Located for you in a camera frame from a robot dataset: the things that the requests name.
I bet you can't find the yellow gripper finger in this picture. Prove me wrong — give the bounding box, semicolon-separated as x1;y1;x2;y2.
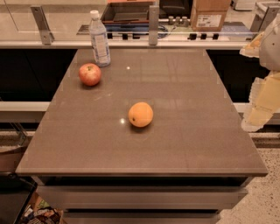
241;71;280;132
239;31;264;58

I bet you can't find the clear blue plastic water bottle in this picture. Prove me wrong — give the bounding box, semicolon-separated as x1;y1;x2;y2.
88;10;111;67

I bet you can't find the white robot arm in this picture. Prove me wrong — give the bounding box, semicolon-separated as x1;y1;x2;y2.
240;17;280;132

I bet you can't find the brown cardboard box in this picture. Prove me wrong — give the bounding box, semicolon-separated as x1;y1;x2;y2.
190;0;231;32

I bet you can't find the orange fruit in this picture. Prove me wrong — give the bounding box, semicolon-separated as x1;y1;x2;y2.
128;102;153;128

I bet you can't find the dark open tray box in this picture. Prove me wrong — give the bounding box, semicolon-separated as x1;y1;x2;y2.
101;1;154;24

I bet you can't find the red apple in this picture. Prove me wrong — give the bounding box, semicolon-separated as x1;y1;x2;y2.
79;63;102;87

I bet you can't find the grey table drawer cabinet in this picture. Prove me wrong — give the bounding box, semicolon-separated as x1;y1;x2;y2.
37;185;248;224

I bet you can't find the pile of snack packages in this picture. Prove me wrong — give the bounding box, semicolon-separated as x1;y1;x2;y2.
18;195;62;224

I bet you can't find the black bin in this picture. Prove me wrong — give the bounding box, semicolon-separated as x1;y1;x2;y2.
0;173;37;224

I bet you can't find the right metal railing bracket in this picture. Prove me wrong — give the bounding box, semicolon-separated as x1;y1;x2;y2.
247;6;280;40

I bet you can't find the metal railing bracket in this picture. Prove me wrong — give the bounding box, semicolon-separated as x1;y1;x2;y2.
149;5;159;46
247;6;280;40
31;5;54;46

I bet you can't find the middle metal railing bracket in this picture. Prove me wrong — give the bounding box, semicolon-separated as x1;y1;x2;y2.
149;5;159;46

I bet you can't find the left metal railing bracket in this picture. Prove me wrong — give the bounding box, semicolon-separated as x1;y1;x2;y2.
31;5;54;46

